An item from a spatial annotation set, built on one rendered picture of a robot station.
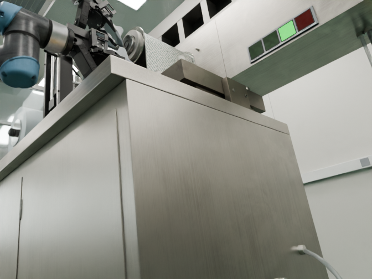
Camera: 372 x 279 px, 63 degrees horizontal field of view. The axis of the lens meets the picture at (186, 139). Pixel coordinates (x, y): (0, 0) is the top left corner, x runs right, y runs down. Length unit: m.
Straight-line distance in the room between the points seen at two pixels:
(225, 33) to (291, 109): 2.51
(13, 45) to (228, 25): 0.80
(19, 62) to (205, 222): 0.51
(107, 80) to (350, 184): 2.99
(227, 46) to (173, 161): 0.76
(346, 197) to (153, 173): 2.94
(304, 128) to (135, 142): 3.15
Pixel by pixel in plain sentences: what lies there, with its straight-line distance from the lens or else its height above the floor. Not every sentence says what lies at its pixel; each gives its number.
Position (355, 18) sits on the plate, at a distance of 1.10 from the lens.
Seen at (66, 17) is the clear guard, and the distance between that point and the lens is 2.03.
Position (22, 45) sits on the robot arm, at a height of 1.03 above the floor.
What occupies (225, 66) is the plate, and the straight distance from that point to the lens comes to 1.21.
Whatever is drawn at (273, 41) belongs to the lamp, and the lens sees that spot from 1.11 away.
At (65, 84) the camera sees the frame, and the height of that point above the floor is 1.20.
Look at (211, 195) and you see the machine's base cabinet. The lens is 0.61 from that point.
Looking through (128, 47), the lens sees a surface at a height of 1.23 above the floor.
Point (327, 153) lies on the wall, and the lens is 3.44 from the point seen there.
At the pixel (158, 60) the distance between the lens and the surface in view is 1.08.
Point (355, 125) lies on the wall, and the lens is 3.40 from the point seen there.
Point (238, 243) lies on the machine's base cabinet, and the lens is 0.65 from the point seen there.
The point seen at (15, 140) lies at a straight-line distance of 1.86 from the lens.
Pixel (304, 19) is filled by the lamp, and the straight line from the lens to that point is 1.09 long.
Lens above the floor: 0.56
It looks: 20 degrees up
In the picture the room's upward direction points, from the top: 8 degrees counter-clockwise
